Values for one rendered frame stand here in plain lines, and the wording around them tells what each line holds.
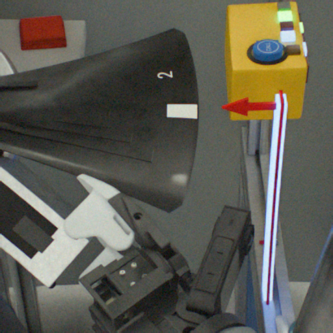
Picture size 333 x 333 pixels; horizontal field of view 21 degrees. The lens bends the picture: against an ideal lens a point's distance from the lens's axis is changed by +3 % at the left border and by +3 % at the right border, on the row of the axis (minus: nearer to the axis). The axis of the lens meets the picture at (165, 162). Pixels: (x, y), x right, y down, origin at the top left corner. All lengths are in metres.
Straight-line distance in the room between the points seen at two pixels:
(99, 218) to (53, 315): 1.51
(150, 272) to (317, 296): 0.13
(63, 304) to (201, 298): 1.58
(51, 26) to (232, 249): 0.95
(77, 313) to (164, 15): 0.88
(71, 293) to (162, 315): 1.58
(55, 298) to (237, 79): 1.23
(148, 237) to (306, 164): 1.26
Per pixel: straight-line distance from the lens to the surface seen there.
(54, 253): 1.04
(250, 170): 1.34
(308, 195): 2.04
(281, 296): 1.17
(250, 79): 1.19
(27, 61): 1.58
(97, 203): 0.78
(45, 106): 0.94
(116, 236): 0.76
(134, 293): 0.72
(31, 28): 1.63
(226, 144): 1.91
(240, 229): 0.76
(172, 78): 0.95
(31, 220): 1.04
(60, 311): 2.27
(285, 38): 1.23
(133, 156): 0.89
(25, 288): 2.00
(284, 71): 1.19
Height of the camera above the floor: 1.76
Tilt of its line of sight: 42 degrees down
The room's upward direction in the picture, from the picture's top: 2 degrees counter-clockwise
